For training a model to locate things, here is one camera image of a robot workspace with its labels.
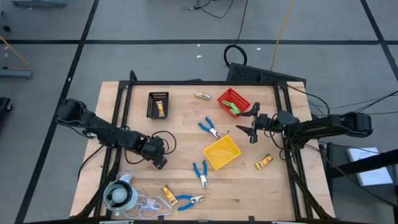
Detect white lamp cable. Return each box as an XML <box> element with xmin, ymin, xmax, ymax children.
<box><xmin>116</xmin><ymin>169</ymin><xmax>174</xmax><ymax>221</ymax></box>

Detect black equipment stand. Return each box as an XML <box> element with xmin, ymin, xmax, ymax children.
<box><xmin>325</xmin><ymin>141</ymin><xmax>398</xmax><ymax>224</ymax></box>

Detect grey stand base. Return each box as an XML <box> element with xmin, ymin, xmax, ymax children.
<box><xmin>0</xmin><ymin>67</ymin><xmax>34</xmax><ymax>80</ymax></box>

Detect grey metal base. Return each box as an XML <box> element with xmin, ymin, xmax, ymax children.
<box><xmin>11</xmin><ymin>0</ymin><xmax>68</xmax><ymax>9</ymax></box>

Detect black floor cable bundle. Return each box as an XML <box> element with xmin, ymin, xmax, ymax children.
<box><xmin>307</xmin><ymin>89</ymin><xmax>398</xmax><ymax>116</ymax></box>

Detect white booklet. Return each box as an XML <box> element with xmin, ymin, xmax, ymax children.
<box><xmin>346</xmin><ymin>146</ymin><xmax>394</xmax><ymax>187</ymax></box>

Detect black vented panel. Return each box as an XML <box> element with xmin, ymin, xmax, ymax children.
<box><xmin>226</xmin><ymin>62</ymin><xmax>307</xmax><ymax>85</ymax></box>

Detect red plastic basket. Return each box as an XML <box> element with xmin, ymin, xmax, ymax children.
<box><xmin>216</xmin><ymin>88</ymin><xmax>251</xmax><ymax>119</ymax></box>

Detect black chair base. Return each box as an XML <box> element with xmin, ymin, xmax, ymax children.
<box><xmin>0</xmin><ymin>96</ymin><xmax>13</xmax><ymax>124</ymax></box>

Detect blue-handled pliers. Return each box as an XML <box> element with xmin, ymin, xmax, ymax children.
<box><xmin>175</xmin><ymin>194</ymin><xmax>206</xmax><ymax>212</ymax></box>
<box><xmin>197</xmin><ymin>116</ymin><xmax>221</xmax><ymax>139</ymax></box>
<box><xmin>192</xmin><ymin>159</ymin><xmax>209</xmax><ymax>190</ymax></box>

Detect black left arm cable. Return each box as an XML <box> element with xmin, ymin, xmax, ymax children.
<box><xmin>119</xmin><ymin>129</ymin><xmax>177</xmax><ymax>165</ymax></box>

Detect yellow plastic basket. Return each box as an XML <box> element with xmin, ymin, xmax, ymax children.
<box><xmin>203</xmin><ymin>134</ymin><xmax>242</xmax><ymax>170</ymax></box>

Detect yellow floor cable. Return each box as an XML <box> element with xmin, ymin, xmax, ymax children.
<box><xmin>269</xmin><ymin>0</ymin><xmax>295</xmax><ymax>72</ymax></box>

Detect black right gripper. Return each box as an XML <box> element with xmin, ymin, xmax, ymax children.
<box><xmin>235</xmin><ymin>101</ymin><xmax>274</xmax><ymax>144</ymax></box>

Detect coiled black floor cable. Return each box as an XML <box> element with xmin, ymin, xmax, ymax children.
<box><xmin>223</xmin><ymin>0</ymin><xmax>249</xmax><ymax>68</ymax></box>

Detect black cable with grey connector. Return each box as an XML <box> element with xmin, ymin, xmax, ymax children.
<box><xmin>181</xmin><ymin>0</ymin><xmax>237</xmax><ymax>19</ymax></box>

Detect black aluminium table frame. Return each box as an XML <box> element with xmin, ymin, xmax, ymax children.
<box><xmin>70</xmin><ymin>70</ymin><xmax>335</xmax><ymax>224</ymax></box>

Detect thin yellow cord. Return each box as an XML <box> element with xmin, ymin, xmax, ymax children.
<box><xmin>0</xmin><ymin>35</ymin><xmax>32</xmax><ymax>72</ymax></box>

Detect black plastic basket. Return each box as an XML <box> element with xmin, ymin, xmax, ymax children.
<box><xmin>146</xmin><ymin>91</ymin><xmax>170</xmax><ymax>120</ymax></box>

